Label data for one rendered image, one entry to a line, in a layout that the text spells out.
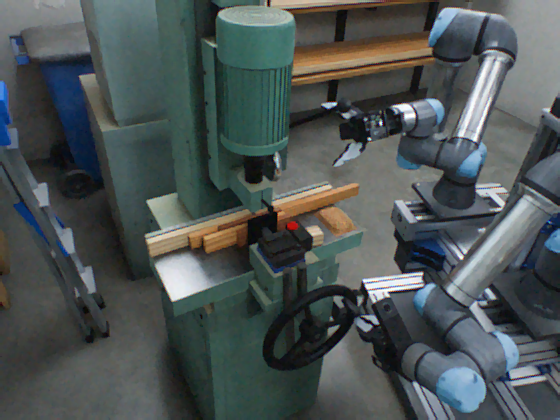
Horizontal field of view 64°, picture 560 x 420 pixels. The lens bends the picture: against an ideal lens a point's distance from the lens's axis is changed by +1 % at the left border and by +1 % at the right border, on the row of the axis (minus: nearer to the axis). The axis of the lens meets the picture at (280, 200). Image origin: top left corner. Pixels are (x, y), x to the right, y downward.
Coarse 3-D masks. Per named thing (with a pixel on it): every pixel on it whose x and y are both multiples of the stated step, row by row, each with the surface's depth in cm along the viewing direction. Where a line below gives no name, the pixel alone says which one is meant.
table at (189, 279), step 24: (312, 216) 139; (336, 240) 131; (360, 240) 137; (168, 264) 119; (192, 264) 120; (216, 264) 120; (240, 264) 121; (168, 288) 113; (192, 288) 113; (216, 288) 115; (240, 288) 120; (312, 288) 120
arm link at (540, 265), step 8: (552, 240) 115; (544, 248) 119; (552, 248) 115; (544, 256) 118; (552, 256) 115; (536, 264) 122; (544, 264) 118; (552, 264) 116; (536, 272) 121; (544, 272) 118; (552, 272) 116; (544, 280) 119; (552, 280) 117
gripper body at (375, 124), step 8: (368, 112) 106; (376, 112) 110; (384, 112) 108; (392, 112) 113; (400, 112) 110; (352, 120) 113; (360, 120) 109; (368, 120) 108; (376, 120) 109; (384, 120) 109; (392, 120) 110; (400, 120) 111; (352, 128) 113; (360, 128) 111; (368, 128) 108; (376, 128) 109; (384, 128) 109; (392, 128) 111; (400, 128) 113; (352, 136) 112; (360, 136) 111; (368, 136) 108; (376, 136) 109; (384, 136) 110
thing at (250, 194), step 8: (232, 168) 128; (240, 168) 128; (232, 176) 128; (240, 176) 125; (232, 184) 129; (240, 184) 124; (248, 184) 122; (256, 184) 122; (264, 184) 122; (240, 192) 125; (248, 192) 120; (256, 192) 120; (264, 192) 121; (272, 192) 123; (248, 200) 122; (256, 200) 121; (272, 200) 124; (248, 208) 123; (256, 208) 123; (264, 208) 125
